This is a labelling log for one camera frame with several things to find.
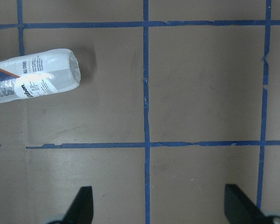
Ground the clear tennis ball can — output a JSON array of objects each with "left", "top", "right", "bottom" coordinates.
[{"left": 0, "top": 49, "right": 81, "bottom": 104}]

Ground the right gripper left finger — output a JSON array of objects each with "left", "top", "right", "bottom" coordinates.
[{"left": 62, "top": 186, "right": 94, "bottom": 224}]

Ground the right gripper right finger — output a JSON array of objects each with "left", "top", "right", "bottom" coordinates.
[{"left": 224, "top": 184, "right": 268, "bottom": 224}]

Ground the brown paper table cover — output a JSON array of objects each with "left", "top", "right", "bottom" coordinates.
[{"left": 0, "top": 0, "right": 280, "bottom": 224}]

